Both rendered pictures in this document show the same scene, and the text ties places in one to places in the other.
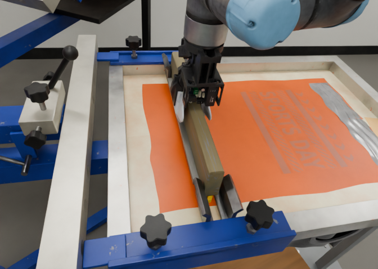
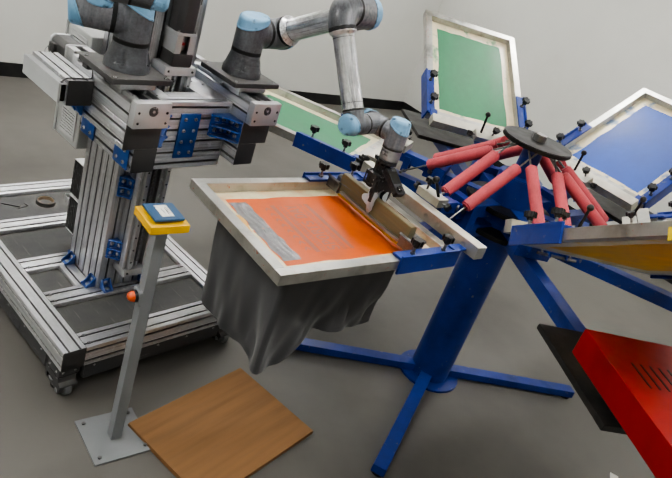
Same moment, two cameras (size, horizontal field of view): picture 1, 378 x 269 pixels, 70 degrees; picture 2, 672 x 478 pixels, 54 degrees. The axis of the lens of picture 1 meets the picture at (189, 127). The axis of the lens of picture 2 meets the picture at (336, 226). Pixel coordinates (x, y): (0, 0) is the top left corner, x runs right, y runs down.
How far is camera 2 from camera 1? 2.71 m
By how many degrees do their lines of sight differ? 106
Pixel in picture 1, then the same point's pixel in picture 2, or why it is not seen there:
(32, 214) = (459, 433)
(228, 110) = (354, 234)
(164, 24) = not seen: outside the picture
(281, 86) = (324, 254)
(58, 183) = not seen: hidden behind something
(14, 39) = (552, 295)
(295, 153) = (302, 211)
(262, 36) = not seen: hidden behind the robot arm
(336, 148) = (276, 213)
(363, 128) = (256, 221)
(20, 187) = (501, 457)
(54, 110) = (423, 188)
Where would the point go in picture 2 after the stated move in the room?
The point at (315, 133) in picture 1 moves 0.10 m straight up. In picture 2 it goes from (290, 221) to (298, 196)
